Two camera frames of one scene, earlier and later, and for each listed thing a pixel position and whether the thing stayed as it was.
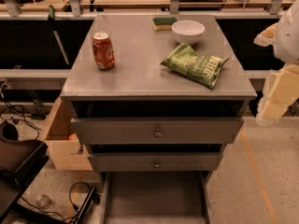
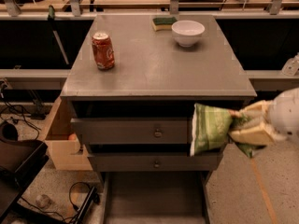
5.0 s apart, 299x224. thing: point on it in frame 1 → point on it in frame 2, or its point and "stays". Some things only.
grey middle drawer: [157, 162] stays
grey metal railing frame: [74, 2] stays
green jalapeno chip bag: [203, 70] → [211, 130]
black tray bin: [21, 162] stays
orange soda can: [103, 50] stays
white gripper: [289, 37] → [285, 114]
